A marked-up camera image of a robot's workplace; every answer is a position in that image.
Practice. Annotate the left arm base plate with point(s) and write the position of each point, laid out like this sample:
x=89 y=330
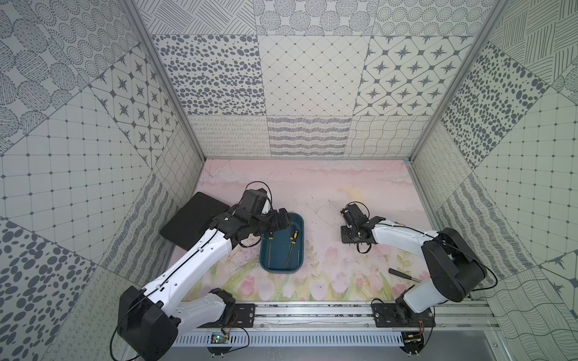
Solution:
x=238 y=315

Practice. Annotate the aluminium mounting rail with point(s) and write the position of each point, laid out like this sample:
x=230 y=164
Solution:
x=333 y=316

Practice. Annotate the teal plastic storage box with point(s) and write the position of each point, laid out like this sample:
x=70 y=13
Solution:
x=280 y=247

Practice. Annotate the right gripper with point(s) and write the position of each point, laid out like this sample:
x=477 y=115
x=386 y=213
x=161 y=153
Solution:
x=345 y=238

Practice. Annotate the small green circuit board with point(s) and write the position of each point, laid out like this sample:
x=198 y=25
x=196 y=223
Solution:
x=218 y=338

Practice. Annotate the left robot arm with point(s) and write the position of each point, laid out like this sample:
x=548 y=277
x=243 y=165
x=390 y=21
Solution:
x=150 y=319

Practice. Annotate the perforated cable duct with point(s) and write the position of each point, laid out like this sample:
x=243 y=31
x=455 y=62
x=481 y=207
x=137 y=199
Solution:
x=295 y=339

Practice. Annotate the black box lid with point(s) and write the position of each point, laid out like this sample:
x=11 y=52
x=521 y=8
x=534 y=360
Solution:
x=189 y=224

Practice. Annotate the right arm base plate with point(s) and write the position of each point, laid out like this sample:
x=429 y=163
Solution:
x=390 y=315

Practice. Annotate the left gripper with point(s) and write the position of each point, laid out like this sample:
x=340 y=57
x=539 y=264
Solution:
x=273 y=220

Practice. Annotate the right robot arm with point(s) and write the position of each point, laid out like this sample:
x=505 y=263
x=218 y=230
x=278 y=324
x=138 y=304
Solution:
x=454 y=269

